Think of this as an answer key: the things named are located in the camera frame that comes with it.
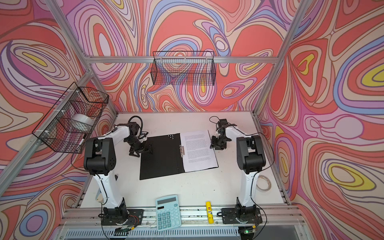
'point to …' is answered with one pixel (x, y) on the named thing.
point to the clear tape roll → (269, 182)
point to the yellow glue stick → (209, 207)
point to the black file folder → (165, 160)
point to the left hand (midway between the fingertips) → (147, 153)
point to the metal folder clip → (182, 150)
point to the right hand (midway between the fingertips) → (214, 150)
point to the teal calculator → (167, 212)
